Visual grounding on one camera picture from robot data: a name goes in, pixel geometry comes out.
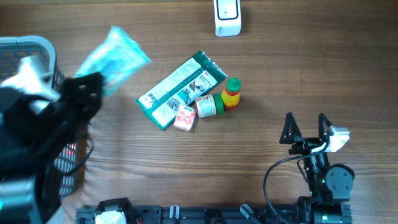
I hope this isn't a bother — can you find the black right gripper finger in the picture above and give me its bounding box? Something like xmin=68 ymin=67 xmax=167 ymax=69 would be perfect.
xmin=318 ymin=113 xmax=332 ymax=142
xmin=279 ymin=112 xmax=302 ymax=144

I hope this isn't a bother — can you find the teal wet wipes pack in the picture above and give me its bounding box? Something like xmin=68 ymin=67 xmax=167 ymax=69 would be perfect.
xmin=75 ymin=26 xmax=151 ymax=96

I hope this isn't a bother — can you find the yellow bottle green cap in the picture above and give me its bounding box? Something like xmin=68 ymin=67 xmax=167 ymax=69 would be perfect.
xmin=221 ymin=77 xmax=241 ymax=110

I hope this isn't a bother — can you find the white jar green lid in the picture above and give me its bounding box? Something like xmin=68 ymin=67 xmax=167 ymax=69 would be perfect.
xmin=195 ymin=93 xmax=224 ymax=118

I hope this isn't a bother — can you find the orange Kleenex tissue pack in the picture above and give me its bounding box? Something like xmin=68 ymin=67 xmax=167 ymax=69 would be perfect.
xmin=174 ymin=105 xmax=197 ymax=132

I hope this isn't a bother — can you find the green 3M glove package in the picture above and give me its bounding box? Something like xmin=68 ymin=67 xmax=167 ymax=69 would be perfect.
xmin=136 ymin=50 xmax=228 ymax=129

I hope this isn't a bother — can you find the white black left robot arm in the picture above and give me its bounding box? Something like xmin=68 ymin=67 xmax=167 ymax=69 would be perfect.
xmin=1 ymin=72 xmax=104 ymax=223

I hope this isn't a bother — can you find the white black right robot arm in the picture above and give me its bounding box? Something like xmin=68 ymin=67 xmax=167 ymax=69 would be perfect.
xmin=280 ymin=113 xmax=355 ymax=223

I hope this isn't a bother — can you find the white barcode scanner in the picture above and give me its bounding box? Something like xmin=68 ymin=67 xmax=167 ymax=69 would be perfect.
xmin=213 ymin=0 xmax=242 ymax=37

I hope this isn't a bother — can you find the grey plastic mesh basket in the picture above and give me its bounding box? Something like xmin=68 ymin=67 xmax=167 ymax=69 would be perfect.
xmin=0 ymin=35 xmax=78 ymax=200

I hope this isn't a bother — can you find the black right camera cable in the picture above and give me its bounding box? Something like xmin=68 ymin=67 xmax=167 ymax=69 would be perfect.
xmin=262 ymin=141 xmax=330 ymax=224

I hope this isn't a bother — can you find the black camera cable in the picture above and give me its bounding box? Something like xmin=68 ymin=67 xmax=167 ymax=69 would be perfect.
xmin=262 ymin=141 xmax=330 ymax=224
xmin=55 ymin=136 xmax=95 ymax=177

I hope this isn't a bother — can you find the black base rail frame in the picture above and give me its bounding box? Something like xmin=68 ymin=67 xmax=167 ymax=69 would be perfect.
xmin=75 ymin=197 xmax=353 ymax=224

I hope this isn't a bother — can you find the black left camera cable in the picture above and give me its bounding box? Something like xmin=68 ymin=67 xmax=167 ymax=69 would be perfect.
xmin=55 ymin=136 xmax=95 ymax=177

